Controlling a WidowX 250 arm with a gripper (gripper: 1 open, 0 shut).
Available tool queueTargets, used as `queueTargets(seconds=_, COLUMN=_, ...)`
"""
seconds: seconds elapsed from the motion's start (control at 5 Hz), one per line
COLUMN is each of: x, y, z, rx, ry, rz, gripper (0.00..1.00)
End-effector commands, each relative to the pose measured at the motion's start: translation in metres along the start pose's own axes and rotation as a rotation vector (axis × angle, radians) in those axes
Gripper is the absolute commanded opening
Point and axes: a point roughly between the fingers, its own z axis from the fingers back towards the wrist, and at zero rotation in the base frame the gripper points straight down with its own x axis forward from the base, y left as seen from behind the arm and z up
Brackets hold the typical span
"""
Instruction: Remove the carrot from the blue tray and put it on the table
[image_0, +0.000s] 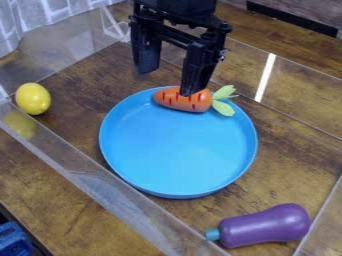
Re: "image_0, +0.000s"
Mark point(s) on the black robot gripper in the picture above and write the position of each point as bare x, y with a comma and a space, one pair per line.
152, 25

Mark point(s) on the orange toy carrot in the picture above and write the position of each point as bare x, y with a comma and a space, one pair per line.
199, 102

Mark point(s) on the blue round tray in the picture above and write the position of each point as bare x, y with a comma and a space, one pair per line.
176, 154

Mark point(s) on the white grey curtain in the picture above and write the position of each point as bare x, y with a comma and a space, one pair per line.
24, 15

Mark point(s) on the yellow toy lemon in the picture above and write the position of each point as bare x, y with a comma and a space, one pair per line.
32, 98

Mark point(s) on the purple toy eggplant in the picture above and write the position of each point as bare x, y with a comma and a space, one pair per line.
279, 224

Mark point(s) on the blue plastic crate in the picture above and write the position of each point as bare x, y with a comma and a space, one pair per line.
15, 243

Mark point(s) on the clear acrylic corner bracket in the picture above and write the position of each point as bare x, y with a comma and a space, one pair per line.
116, 30

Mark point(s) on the clear acrylic enclosure wall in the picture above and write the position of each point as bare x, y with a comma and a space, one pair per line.
58, 187

